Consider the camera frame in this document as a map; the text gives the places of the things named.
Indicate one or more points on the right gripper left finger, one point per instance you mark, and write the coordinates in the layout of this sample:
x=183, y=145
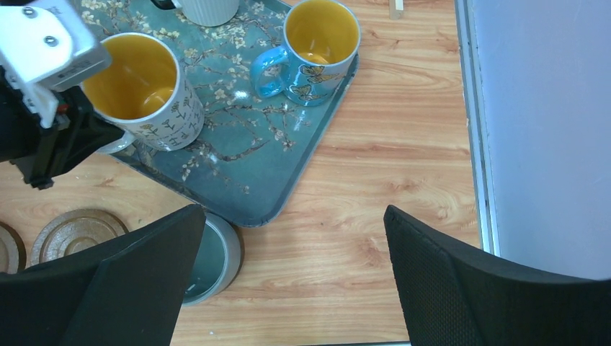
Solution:
x=125, y=291

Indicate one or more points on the grey ceramic mug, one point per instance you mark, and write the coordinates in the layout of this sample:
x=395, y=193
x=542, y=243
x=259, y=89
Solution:
x=217, y=263

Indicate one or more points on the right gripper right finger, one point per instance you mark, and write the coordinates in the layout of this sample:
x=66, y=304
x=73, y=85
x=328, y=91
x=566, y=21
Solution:
x=452, y=293

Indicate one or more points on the blue floral serving tray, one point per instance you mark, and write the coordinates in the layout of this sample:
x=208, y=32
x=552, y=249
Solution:
x=251, y=151

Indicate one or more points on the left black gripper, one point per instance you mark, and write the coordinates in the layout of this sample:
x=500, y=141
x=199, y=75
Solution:
x=41, y=154

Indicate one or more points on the white mug black handle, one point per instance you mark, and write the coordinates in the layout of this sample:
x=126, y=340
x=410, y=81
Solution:
x=207, y=13

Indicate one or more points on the brown round coaster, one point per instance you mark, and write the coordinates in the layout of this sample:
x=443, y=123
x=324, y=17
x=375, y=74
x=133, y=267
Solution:
x=13, y=252
x=75, y=231

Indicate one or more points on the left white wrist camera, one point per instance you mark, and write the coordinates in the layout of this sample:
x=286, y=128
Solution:
x=46, y=48

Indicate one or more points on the blue butterfly mug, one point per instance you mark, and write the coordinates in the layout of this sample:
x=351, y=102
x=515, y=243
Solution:
x=319, y=42

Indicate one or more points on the white floral mug yellow inside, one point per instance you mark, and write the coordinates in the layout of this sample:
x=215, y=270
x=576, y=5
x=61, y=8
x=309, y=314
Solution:
x=145, y=93

